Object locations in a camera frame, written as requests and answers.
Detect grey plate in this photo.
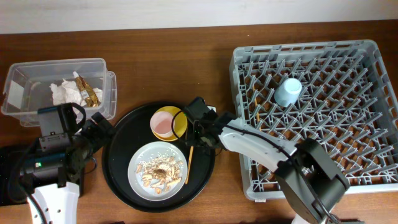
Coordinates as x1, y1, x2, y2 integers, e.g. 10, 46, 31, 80
127, 141, 187, 202

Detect clear plastic waste bin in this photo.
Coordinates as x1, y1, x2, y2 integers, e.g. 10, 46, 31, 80
1, 58, 117, 127

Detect black rectangular tray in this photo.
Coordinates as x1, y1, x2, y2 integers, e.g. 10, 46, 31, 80
0, 145, 86, 207

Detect gold foil wrapper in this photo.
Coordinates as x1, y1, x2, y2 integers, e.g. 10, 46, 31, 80
73, 72, 100, 107

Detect white tissue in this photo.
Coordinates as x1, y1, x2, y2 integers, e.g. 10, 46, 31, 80
49, 79, 86, 106

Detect grey dishwasher rack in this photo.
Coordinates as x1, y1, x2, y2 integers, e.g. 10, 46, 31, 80
229, 40, 397, 194

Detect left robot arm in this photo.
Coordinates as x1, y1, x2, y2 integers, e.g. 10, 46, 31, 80
10, 103, 116, 223

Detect pink cup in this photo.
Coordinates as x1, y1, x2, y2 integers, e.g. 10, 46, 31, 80
150, 111, 174, 138

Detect wooden chopstick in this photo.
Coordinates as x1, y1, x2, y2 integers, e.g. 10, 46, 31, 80
185, 146, 194, 184
252, 85, 262, 131

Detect round black serving tray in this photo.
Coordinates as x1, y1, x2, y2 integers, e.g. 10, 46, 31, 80
102, 101, 216, 213

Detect food scraps on plate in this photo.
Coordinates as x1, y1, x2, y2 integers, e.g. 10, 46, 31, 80
136, 155, 184, 194

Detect light blue cup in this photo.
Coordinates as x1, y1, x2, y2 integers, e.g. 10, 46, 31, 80
274, 78, 302, 107

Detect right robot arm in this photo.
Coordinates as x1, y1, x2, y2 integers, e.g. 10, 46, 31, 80
183, 97, 350, 223

